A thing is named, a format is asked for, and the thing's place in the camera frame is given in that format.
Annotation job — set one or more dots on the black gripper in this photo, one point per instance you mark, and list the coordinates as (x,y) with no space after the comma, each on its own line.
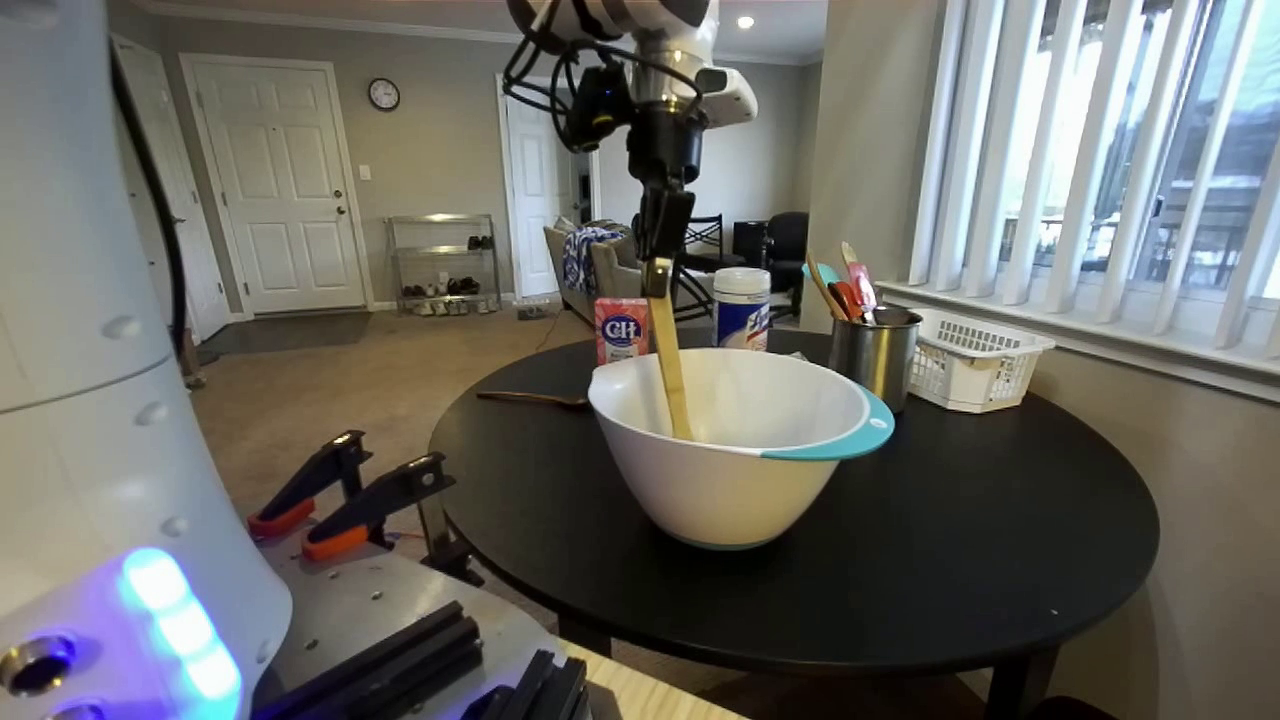
(666,160)

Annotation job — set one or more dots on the white mixing bowl teal rim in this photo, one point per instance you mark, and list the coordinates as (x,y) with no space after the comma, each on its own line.
(766,436)

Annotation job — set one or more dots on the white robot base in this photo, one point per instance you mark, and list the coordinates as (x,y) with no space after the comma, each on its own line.
(116,538)

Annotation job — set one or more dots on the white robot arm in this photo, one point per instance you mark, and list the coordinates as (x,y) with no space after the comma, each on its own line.
(641,64)

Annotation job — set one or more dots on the beige sofa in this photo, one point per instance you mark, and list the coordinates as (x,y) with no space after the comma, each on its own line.
(616,270)

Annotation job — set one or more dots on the small sugar carton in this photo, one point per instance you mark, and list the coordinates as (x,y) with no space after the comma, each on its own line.
(622,328)

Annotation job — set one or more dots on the blue white blanket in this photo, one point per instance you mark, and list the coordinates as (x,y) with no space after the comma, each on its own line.
(579,254)

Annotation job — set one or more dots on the white wipes canister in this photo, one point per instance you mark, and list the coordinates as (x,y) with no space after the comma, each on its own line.
(742,306)

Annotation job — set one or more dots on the black office chair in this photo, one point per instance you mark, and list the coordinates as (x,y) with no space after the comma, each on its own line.
(778,244)

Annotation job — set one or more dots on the wooden spoon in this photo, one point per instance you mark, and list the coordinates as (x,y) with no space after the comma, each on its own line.
(533,399)

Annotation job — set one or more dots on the utensils in steel cup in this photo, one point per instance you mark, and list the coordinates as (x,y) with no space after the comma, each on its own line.
(845,284)

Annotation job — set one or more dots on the steel utensil cup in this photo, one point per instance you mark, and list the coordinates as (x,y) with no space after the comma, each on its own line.
(876,354)

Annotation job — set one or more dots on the white plastic basket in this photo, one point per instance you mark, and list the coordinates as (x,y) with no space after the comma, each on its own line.
(975,366)

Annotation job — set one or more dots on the white interior door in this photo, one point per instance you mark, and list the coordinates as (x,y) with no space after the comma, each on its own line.
(278,170)

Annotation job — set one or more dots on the round black table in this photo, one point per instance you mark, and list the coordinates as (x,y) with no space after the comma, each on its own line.
(968,542)

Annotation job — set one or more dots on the orange black clamp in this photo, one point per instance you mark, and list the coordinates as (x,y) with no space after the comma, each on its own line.
(360,518)
(334,463)

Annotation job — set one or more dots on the white vertical blinds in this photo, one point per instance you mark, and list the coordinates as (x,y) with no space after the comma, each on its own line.
(1108,164)

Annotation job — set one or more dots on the wire shoe rack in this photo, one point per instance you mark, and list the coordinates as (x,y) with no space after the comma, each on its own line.
(447,263)

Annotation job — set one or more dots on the round wall clock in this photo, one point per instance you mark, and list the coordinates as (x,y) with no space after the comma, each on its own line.
(380,94)

